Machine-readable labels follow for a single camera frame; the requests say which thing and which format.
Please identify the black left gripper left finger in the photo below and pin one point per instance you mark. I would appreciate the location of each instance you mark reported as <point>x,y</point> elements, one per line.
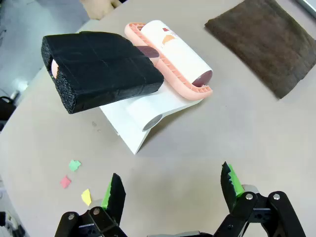
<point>116,197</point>

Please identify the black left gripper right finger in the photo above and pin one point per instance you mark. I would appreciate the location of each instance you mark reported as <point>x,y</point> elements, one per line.
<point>232,195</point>

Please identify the pink lint roller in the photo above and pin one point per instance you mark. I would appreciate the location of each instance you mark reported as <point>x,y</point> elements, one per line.
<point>98,69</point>

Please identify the dark brown cloth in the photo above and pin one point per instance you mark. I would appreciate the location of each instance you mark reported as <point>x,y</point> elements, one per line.
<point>266,44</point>

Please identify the person's right hand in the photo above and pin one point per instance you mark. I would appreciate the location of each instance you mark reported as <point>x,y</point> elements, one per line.
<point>98,8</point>

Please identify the yellow paper scrap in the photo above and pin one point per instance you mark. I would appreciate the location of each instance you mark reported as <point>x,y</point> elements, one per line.
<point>87,197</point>

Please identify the green paper scrap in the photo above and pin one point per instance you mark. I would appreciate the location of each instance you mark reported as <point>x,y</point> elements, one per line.
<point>74,165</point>

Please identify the red paper scrap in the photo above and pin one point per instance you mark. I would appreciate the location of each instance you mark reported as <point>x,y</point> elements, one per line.
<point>65,182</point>

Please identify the white folded plastic stand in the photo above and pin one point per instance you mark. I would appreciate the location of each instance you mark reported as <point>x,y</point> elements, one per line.
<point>133,123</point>

